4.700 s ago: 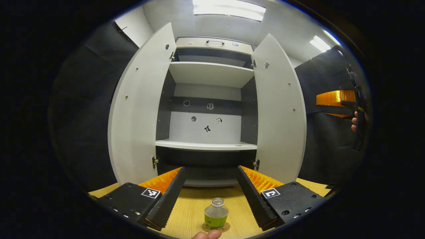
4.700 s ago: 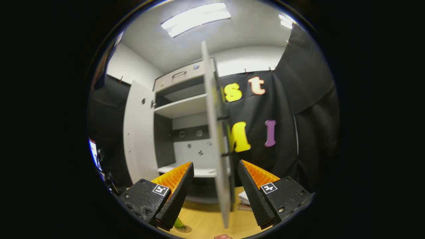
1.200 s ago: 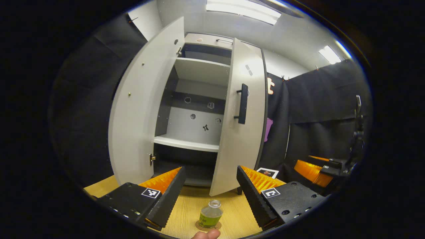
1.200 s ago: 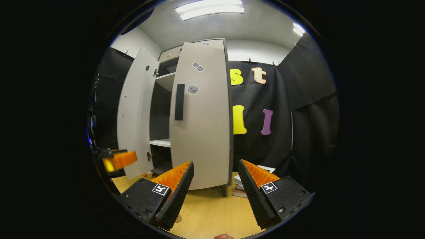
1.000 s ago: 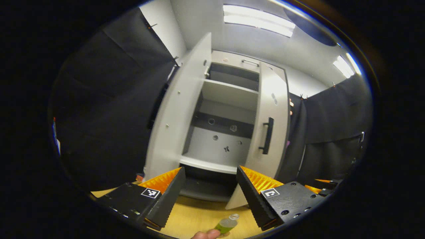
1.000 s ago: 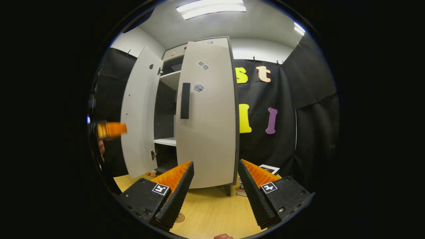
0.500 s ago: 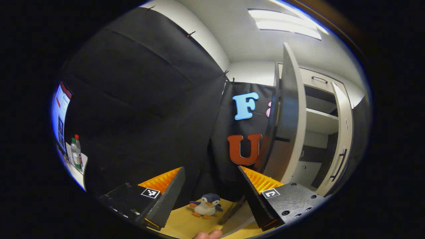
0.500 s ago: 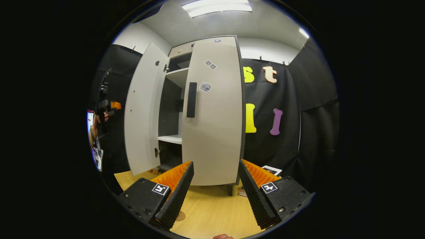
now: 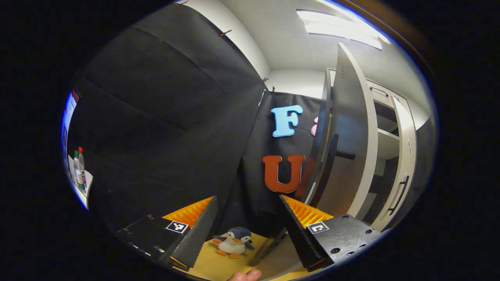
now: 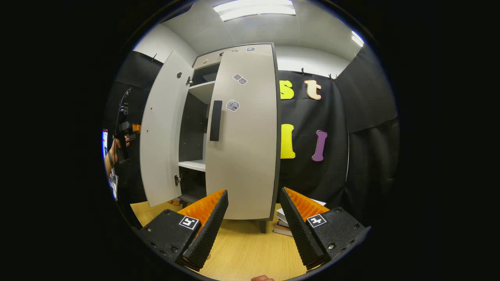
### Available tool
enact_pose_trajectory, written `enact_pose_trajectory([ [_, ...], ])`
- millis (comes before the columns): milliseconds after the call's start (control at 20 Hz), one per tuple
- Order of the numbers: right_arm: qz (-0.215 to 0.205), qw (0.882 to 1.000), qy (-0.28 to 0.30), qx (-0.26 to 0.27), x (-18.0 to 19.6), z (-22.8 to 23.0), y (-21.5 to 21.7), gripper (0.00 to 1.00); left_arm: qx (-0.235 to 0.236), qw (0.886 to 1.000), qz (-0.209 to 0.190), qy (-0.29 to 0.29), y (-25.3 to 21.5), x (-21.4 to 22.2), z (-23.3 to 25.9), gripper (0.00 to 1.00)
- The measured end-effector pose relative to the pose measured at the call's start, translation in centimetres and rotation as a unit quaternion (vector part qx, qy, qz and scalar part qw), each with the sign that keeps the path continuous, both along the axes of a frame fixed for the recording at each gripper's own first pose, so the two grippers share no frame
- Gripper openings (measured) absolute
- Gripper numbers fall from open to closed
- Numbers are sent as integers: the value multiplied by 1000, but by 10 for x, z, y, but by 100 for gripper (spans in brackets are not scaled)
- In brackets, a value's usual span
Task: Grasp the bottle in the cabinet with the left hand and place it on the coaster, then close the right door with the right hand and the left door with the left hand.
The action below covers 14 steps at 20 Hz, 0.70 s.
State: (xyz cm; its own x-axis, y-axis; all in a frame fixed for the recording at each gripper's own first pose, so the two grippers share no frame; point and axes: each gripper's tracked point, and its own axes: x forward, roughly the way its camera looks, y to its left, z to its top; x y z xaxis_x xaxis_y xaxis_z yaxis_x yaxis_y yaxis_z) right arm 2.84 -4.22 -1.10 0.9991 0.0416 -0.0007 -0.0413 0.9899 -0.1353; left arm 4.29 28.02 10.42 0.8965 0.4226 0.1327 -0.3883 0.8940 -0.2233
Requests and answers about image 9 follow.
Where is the grey cabinet with shelves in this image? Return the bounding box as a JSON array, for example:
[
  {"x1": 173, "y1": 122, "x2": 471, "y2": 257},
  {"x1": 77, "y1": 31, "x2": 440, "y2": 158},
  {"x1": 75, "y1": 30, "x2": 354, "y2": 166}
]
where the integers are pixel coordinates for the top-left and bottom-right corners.
[{"x1": 322, "y1": 66, "x2": 430, "y2": 235}]

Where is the green cap bottle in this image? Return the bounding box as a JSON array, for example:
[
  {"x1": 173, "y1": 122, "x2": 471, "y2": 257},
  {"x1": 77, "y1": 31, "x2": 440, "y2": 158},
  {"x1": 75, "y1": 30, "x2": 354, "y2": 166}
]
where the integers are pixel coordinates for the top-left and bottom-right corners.
[{"x1": 73, "y1": 150, "x2": 84, "y2": 192}]

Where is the large ceiling light panel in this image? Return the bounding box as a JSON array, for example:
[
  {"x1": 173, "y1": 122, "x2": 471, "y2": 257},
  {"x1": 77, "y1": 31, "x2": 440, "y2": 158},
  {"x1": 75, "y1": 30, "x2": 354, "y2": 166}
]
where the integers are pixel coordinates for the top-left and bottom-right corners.
[{"x1": 296, "y1": 9, "x2": 383, "y2": 50}]

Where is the black backdrop cloth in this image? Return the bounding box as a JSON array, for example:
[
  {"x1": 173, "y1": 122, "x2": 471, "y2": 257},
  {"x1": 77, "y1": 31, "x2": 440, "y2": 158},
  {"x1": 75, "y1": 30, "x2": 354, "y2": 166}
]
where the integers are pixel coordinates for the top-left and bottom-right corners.
[{"x1": 64, "y1": 2, "x2": 332, "y2": 250}]

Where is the grey drawer with black handle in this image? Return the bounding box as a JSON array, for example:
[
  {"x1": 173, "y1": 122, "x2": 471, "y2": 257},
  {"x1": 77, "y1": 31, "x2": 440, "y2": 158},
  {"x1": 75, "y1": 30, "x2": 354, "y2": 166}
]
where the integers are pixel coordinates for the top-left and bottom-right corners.
[{"x1": 365, "y1": 78, "x2": 411, "y2": 108}]

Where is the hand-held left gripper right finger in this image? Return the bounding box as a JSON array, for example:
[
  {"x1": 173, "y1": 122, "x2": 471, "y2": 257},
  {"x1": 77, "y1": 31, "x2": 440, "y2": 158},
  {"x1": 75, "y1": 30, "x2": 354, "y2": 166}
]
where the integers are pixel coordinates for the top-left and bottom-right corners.
[{"x1": 278, "y1": 194, "x2": 385, "y2": 272}]

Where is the narrow ceiling light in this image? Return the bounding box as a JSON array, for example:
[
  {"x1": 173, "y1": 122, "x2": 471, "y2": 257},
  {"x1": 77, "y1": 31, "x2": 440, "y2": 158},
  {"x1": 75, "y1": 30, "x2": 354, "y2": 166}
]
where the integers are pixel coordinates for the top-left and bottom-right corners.
[{"x1": 316, "y1": 0, "x2": 391, "y2": 44}]

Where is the grey cabinet door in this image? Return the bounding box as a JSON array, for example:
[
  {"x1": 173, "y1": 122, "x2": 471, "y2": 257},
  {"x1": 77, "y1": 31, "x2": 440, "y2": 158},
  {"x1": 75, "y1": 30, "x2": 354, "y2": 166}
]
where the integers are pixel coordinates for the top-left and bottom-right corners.
[
  {"x1": 369, "y1": 95, "x2": 418, "y2": 231},
  {"x1": 248, "y1": 42, "x2": 379, "y2": 270}
]

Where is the penguin plush toy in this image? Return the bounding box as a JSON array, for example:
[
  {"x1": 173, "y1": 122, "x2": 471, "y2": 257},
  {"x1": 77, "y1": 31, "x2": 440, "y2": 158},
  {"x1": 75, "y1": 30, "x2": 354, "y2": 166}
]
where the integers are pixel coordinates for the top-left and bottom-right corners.
[{"x1": 212, "y1": 227, "x2": 255, "y2": 259}]

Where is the computer monitor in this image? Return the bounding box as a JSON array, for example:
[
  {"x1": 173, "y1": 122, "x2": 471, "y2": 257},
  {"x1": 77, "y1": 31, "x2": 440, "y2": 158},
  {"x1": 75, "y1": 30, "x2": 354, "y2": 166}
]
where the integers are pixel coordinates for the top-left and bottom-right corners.
[{"x1": 62, "y1": 89, "x2": 81, "y2": 157}]

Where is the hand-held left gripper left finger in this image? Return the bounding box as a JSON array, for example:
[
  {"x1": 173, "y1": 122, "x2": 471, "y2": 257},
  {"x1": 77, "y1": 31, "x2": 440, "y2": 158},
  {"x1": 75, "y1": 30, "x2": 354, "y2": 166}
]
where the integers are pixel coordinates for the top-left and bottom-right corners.
[{"x1": 115, "y1": 196, "x2": 219, "y2": 272}]

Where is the red cap bottle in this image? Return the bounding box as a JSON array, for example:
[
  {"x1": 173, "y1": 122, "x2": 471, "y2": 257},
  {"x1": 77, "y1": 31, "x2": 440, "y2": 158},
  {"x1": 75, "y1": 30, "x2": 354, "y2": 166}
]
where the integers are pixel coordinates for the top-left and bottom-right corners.
[{"x1": 77, "y1": 147, "x2": 87, "y2": 192}]

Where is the white side desk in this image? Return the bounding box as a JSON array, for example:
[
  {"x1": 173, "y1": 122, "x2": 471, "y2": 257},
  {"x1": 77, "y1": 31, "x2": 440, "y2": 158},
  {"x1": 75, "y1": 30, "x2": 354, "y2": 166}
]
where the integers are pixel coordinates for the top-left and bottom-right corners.
[{"x1": 67, "y1": 154, "x2": 94, "y2": 210}]

